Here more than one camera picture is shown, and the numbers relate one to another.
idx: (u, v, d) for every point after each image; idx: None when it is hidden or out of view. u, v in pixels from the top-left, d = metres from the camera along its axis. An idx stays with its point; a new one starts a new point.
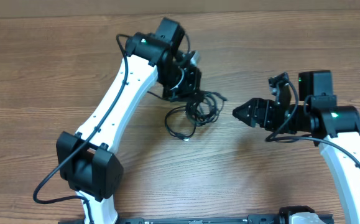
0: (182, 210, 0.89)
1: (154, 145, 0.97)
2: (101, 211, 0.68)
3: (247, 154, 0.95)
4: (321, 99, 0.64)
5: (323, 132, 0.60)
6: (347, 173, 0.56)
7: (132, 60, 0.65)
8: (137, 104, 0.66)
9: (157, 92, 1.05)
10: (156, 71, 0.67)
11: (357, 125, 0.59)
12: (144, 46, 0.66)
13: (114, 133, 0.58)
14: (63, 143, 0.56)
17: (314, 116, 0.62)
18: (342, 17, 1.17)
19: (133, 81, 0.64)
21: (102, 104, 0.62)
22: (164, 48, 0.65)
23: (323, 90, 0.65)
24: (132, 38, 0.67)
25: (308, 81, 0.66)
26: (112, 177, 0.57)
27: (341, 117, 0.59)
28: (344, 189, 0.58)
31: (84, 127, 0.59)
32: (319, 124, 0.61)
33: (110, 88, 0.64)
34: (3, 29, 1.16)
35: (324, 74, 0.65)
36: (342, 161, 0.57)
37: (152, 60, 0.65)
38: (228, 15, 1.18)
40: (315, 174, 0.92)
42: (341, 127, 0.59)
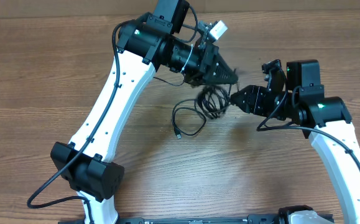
0: (182, 210, 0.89)
1: (154, 145, 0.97)
2: (101, 211, 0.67)
3: (247, 154, 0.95)
4: (309, 90, 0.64)
5: (312, 124, 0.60)
6: (338, 160, 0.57)
7: (124, 60, 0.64)
8: (132, 104, 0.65)
9: (157, 92, 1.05)
10: (154, 65, 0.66)
11: (343, 114, 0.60)
12: (140, 38, 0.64)
13: (107, 142, 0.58)
14: (58, 155, 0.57)
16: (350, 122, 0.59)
17: (301, 108, 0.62)
18: (342, 17, 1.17)
19: (127, 83, 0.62)
21: (95, 109, 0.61)
22: (161, 39, 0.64)
23: (311, 80, 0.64)
24: (125, 27, 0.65)
25: (296, 70, 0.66)
26: (110, 180, 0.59)
27: (327, 107, 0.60)
28: (336, 177, 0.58)
31: (76, 136, 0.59)
32: (307, 116, 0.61)
33: (104, 90, 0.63)
34: (4, 29, 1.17)
35: (311, 64, 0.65)
36: (332, 147, 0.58)
37: (147, 53, 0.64)
38: (227, 15, 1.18)
40: (315, 174, 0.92)
42: (327, 118, 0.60)
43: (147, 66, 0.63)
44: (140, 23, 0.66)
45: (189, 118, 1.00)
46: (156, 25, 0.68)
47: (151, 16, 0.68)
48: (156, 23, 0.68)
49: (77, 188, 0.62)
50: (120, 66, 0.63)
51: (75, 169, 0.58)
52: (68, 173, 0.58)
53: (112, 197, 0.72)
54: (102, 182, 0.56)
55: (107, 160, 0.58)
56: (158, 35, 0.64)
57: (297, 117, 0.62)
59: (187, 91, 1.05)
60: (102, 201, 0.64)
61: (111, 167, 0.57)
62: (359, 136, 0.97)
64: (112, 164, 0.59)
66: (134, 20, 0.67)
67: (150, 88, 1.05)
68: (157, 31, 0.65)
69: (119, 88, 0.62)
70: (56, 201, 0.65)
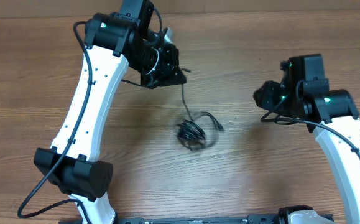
0: (182, 210, 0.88)
1: (153, 145, 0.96)
2: (97, 210, 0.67)
3: (247, 154, 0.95)
4: (313, 83, 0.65)
5: (317, 118, 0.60)
6: (343, 158, 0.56)
7: (94, 56, 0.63)
8: (110, 98, 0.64)
9: (156, 91, 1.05)
10: (125, 57, 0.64)
11: (350, 109, 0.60)
12: (107, 31, 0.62)
13: (89, 141, 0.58)
14: (41, 162, 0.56)
16: (357, 118, 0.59)
17: (306, 102, 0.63)
18: (342, 17, 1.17)
19: (101, 78, 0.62)
21: (71, 110, 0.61)
22: (129, 29, 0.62)
23: (315, 74, 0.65)
24: (91, 22, 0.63)
25: (300, 64, 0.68)
26: (99, 179, 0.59)
27: (333, 101, 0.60)
28: (341, 175, 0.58)
31: (58, 140, 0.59)
32: (312, 109, 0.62)
33: (77, 91, 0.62)
34: (4, 29, 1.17)
35: (314, 57, 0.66)
36: (338, 145, 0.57)
37: (117, 45, 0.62)
38: (228, 15, 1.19)
40: (315, 174, 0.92)
42: (334, 113, 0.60)
43: (119, 58, 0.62)
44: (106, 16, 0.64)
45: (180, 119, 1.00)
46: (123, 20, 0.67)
47: (117, 14, 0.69)
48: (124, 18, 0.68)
49: (68, 190, 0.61)
50: (91, 62, 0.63)
51: (61, 172, 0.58)
52: (55, 177, 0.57)
53: (106, 196, 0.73)
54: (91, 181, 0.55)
55: (92, 158, 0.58)
56: (125, 25, 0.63)
57: (302, 110, 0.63)
59: (183, 90, 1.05)
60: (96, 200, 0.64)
61: (97, 164, 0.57)
62: None
64: (97, 163, 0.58)
66: (100, 14, 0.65)
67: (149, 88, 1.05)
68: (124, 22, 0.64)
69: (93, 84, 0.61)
70: (48, 208, 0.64)
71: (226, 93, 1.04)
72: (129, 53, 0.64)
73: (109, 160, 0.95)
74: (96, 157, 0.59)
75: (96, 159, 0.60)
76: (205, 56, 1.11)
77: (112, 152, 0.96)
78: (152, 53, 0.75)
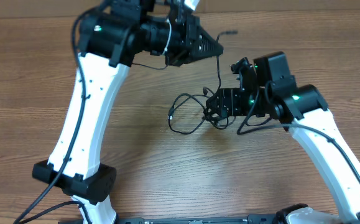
0: (182, 210, 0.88)
1: (154, 145, 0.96)
2: (97, 211, 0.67)
3: (247, 154, 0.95)
4: (280, 83, 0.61)
5: (290, 117, 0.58)
6: (322, 150, 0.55)
7: (87, 65, 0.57)
8: (109, 104, 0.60)
9: (158, 91, 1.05)
10: (124, 63, 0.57)
11: (319, 102, 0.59)
12: (102, 35, 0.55)
13: (86, 160, 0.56)
14: (39, 177, 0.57)
16: (326, 109, 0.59)
17: (277, 102, 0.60)
18: (342, 17, 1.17)
19: (95, 91, 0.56)
21: (66, 126, 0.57)
22: (128, 31, 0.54)
23: (280, 73, 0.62)
24: (84, 22, 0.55)
25: (264, 65, 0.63)
26: (99, 189, 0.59)
27: (302, 98, 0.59)
28: (324, 168, 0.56)
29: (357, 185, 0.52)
31: (54, 156, 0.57)
32: (283, 109, 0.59)
33: (71, 104, 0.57)
34: (3, 29, 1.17)
35: (278, 56, 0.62)
36: (315, 139, 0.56)
37: (114, 54, 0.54)
38: (228, 15, 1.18)
40: (315, 174, 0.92)
42: (305, 108, 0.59)
43: (115, 69, 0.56)
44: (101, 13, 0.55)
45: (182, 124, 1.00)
46: (122, 9, 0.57)
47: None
48: (122, 4, 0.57)
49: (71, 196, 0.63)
50: (86, 72, 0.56)
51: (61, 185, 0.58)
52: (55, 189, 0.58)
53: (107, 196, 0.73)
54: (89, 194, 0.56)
55: (91, 173, 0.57)
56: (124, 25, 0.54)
57: (273, 111, 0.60)
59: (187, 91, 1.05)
60: (97, 204, 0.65)
61: (96, 180, 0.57)
62: (359, 136, 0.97)
64: (95, 177, 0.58)
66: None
67: (151, 88, 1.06)
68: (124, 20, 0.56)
69: (87, 99, 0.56)
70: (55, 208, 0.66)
71: None
72: (129, 58, 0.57)
73: (110, 160, 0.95)
74: (96, 168, 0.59)
75: (96, 170, 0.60)
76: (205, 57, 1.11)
77: (112, 152, 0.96)
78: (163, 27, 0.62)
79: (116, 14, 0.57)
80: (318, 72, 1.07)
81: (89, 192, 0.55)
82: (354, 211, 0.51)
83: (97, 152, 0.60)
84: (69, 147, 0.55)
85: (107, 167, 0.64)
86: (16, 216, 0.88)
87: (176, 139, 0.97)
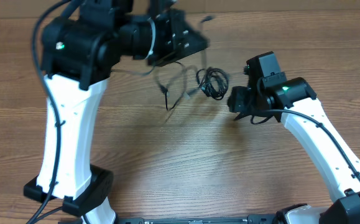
0: (182, 210, 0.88)
1: (154, 146, 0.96)
2: (96, 212, 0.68)
3: (247, 154, 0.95)
4: (271, 78, 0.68)
5: (280, 106, 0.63)
6: (311, 135, 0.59)
7: (57, 88, 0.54)
8: (92, 118, 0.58)
9: (157, 92, 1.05)
10: (97, 80, 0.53)
11: (308, 92, 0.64)
12: (68, 53, 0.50)
13: (73, 182, 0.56)
14: (31, 198, 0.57)
16: (315, 98, 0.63)
17: (269, 94, 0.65)
18: (342, 17, 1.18)
19: (69, 116, 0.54)
21: (46, 149, 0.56)
22: (97, 44, 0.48)
23: (271, 70, 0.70)
24: (45, 39, 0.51)
25: (256, 65, 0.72)
26: (94, 201, 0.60)
27: (291, 88, 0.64)
28: (314, 151, 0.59)
29: (344, 165, 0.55)
31: (41, 178, 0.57)
32: (275, 101, 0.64)
33: (48, 132, 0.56)
34: (4, 29, 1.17)
35: (268, 56, 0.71)
36: (304, 125, 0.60)
37: (82, 76, 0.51)
38: (228, 15, 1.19)
40: (315, 174, 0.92)
42: (295, 98, 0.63)
43: (87, 92, 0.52)
44: (64, 25, 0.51)
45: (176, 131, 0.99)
46: (93, 16, 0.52)
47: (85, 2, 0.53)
48: (93, 10, 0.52)
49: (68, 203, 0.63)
50: (57, 97, 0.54)
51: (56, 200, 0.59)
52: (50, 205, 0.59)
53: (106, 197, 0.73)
54: (83, 211, 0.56)
55: (81, 192, 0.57)
56: (90, 37, 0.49)
57: (265, 102, 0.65)
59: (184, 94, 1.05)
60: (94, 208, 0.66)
61: (87, 198, 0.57)
62: (359, 136, 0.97)
64: (87, 193, 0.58)
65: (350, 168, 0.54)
66: (57, 18, 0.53)
67: (150, 88, 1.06)
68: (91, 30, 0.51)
69: (63, 124, 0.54)
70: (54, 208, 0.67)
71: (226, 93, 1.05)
72: (103, 71, 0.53)
73: (109, 160, 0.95)
74: (87, 183, 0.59)
75: (87, 184, 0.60)
76: (205, 57, 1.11)
77: (112, 152, 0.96)
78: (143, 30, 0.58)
79: (86, 23, 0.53)
80: (318, 72, 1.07)
81: (82, 213, 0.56)
82: (343, 190, 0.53)
83: (85, 168, 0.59)
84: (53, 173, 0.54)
85: (104, 170, 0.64)
86: (17, 216, 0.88)
87: (177, 140, 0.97)
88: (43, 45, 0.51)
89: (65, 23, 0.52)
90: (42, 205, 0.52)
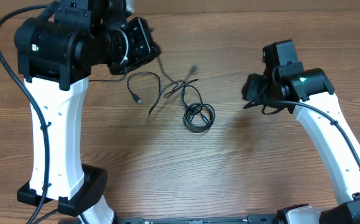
0: (182, 210, 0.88)
1: (153, 145, 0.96)
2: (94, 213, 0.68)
3: (247, 154, 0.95)
4: (288, 67, 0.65)
5: (295, 98, 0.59)
6: (324, 132, 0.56)
7: (38, 91, 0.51)
8: (78, 116, 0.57)
9: (157, 92, 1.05)
10: (78, 78, 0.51)
11: (326, 86, 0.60)
12: (45, 55, 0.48)
13: (65, 183, 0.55)
14: (24, 201, 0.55)
16: (333, 93, 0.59)
17: (284, 84, 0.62)
18: (342, 17, 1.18)
19: (54, 118, 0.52)
21: (36, 152, 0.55)
22: (73, 40, 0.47)
23: (288, 59, 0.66)
24: (18, 40, 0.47)
25: (273, 51, 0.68)
26: (89, 201, 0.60)
27: (308, 79, 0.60)
28: (324, 150, 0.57)
29: (355, 167, 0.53)
31: (35, 182, 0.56)
32: (290, 91, 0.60)
33: (34, 136, 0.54)
34: (3, 29, 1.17)
35: (286, 43, 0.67)
36: (318, 121, 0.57)
37: (61, 74, 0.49)
38: (228, 15, 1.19)
40: (315, 174, 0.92)
42: (311, 91, 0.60)
43: (69, 91, 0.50)
44: (39, 25, 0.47)
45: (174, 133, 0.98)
46: (68, 18, 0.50)
47: (58, 5, 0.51)
48: (68, 13, 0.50)
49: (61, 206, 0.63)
50: (39, 99, 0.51)
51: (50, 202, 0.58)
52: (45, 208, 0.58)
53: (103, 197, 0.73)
54: (78, 210, 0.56)
55: (74, 191, 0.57)
56: (65, 34, 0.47)
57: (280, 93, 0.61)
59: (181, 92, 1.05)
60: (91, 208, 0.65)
61: (81, 197, 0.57)
62: (359, 136, 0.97)
64: (81, 191, 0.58)
65: None
66: (31, 18, 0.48)
67: (150, 88, 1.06)
68: (68, 28, 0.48)
69: (48, 126, 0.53)
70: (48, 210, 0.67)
71: (226, 93, 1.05)
72: (83, 70, 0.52)
73: (109, 160, 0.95)
74: (80, 183, 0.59)
75: (81, 183, 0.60)
76: (205, 56, 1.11)
77: (112, 152, 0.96)
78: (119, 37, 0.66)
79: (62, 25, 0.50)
80: None
81: (78, 212, 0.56)
82: (351, 193, 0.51)
83: (76, 168, 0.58)
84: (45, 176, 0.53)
85: (97, 169, 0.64)
86: (17, 216, 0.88)
87: (178, 140, 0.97)
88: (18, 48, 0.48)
89: (40, 23, 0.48)
90: (37, 210, 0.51)
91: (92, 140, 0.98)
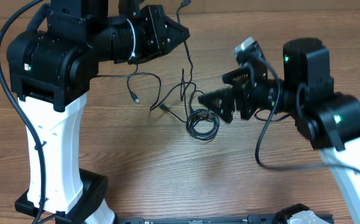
0: (182, 210, 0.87)
1: (154, 145, 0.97)
2: (94, 217, 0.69)
3: (247, 153, 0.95)
4: (318, 91, 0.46)
5: (325, 140, 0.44)
6: None
7: (31, 111, 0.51)
8: (76, 130, 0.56)
9: (157, 92, 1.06)
10: (76, 95, 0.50)
11: None
12: (37, 74, 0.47)
13: (62, 198, 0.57)
14: (24, 211, 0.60)
16: None
17: (311, 118, 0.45)
18: (342, 17, 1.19)
19: (49, 138, 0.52)
21: (33, 167, 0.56)
22: (68, 61, 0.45)
23: (320, 75, 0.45)
24: (9, 58, 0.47)
25: (298, 61, 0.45)
26: (89, 210, 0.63)
27: (344, 118, 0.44)
28: (354, 206, 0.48)
29: None
31: (32, 194, 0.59)
32: (319, 129, 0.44)
33: (31, 152, 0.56)
34: None
35: (318, 51, 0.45)
36: (354, 180, 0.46)
37: (55, 96, 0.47)
38: (228, 15, 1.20)
40: (314, 174, 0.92)
42: (346, 132, 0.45)
43: (64, 112, 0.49)
44: (32, 41, 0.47)
45: (175, 132, 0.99)
46: (61, 25, 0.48)
47: (50, 10, 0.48)
48: (61, 20, 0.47)
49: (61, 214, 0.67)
50: (34, 119, 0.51)
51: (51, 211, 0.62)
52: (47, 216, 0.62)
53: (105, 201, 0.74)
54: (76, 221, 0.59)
55: (71, 205, 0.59)
56: (60, 52, 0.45)
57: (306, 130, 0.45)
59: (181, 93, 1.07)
60: (92, 214, 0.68)
61: (78, 211, 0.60)
62: None
64: (80, 203, 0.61)
65: None
66: (25, 33, 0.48)
67: (150, 88, 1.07)
68: (62, 44, 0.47)
69: (45, 145, 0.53)
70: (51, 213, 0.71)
71: None
72: (79, 88, 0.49)
73: (109, 160, 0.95)
74: (78, 195, 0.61)
75: (81, 194, 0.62)
76: (206, 56, 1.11)
77: (112, 152, 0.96)
78: (122, 35, 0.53)
79: (56, 35, 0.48)
80: None
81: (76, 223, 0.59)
82: None
83: (73, 181, 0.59)
84: (41, 191, 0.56)
85: (98, 177, 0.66)
86: (17, 216, 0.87)
87: (181, 139, 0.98)
88: (11, 67, 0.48)
89: (33, 38, 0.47)
90: (36, 219, 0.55)
91: (93, 140, 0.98)
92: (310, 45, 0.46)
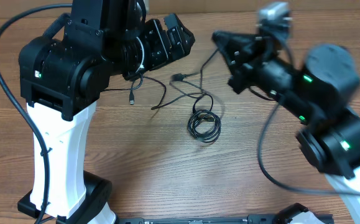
0: (182, 210, 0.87)
1: (154, 145, 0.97)
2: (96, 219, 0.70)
3: (247, 154, 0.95)
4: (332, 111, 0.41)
5: (334, 166, 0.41)
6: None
7: (38, 116, 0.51)
8: (84, 137, 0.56)
9: (157, 91, 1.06)
10: (85, 105, 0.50)
11: None
12: (46, 81, 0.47)
13: (64, 202, 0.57)
14: (26, 213, 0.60)
16: None
17: (318, 144, 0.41)
18: (342, 17, 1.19)
19: (55, 145, 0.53)
21: (41, 172, 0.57)
22: (81, 71, 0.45)
23: (344, 101, 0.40)
24: (21, 65, 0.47)
25: (323, 87, 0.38)
26: (91, 213, 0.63)
27: (354, 144, 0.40)
28: None
29: None
31: (35, 197, 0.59)
32: (326, 156, 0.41)
33: (38, 157, 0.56)
34: (4, 30, 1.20)
35: (350, 83, 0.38)
36: None
37: (64, 105, 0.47)
38: (228, 15, 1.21)
40: (314, 174, 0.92)
42: (355, 156, 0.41)
43: (72, 122, 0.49)
44: (45, 47, 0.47)
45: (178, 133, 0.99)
46: (79, 35, 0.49)
47: (68, 20, 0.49)
48: (79, 30, 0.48)
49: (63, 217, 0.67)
50: (41, 126, 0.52)
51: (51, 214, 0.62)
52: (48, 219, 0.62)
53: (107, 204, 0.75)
54: None
55: (74, 208, 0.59)
56: (72, 61, 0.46)
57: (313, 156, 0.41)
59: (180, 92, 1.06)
60: (94, 218, 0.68)
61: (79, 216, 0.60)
62: None
64: (82, 208, 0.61)
65: None
66: (39, 39, 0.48)
67: (151, 88, 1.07)
68: (76, 54, 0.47)
69: (50, 150, 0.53)
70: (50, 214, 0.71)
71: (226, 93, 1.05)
72: (89, 98, 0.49)
73: (109, 160, 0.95)
74: (81, 200, 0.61)
75: (83, 199, 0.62)
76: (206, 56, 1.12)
77: (112, 152, 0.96)
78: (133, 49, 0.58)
79: (71, 45, 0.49)
80: None
81: None
82: None
83: (77, 186, 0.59)
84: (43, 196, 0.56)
85: (103, 180, 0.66)
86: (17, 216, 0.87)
87: (184, 141, 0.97)
88: (22, 73, 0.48)
89: (46, 44, 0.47)
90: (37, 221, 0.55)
91: (93, 140, 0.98)
92: (339, 65, 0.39)
